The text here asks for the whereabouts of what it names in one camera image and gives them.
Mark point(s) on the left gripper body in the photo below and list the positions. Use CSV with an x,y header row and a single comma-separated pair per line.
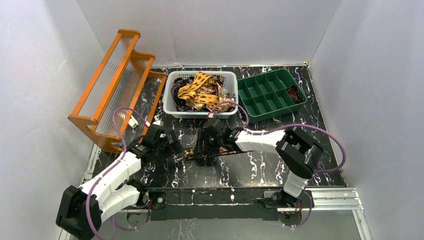
x,y
174,145

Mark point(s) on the black brown floral tie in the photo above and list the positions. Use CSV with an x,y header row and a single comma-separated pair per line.
x,y
189,153

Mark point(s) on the flamingo patterned tie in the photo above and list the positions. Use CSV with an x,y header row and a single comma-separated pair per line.
x,y
223,102

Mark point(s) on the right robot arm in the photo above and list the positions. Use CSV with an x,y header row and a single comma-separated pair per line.
x,y
298,150

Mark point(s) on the rolled dark red tie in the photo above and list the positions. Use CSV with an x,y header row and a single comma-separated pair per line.
x,y
295,94

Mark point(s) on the orange wooden rack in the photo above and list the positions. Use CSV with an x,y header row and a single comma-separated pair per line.
x,y
102,112

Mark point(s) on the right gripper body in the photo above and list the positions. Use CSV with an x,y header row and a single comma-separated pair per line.
x,y
201,145

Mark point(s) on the white plastic basket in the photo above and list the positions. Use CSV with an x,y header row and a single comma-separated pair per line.
x,y
176,107

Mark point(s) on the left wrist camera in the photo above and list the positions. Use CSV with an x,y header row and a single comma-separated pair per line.
x,y
157,122

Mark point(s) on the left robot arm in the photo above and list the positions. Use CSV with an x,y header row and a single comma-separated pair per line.
x,y
83,209

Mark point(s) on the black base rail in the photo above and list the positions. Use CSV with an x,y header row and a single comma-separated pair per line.
x,y
216,203

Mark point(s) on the yellow patterned tie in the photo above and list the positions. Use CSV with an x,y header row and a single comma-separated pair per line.
x,y
202,92

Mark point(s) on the green compartment tray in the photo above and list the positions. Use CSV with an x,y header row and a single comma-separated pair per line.
x,y
264,96

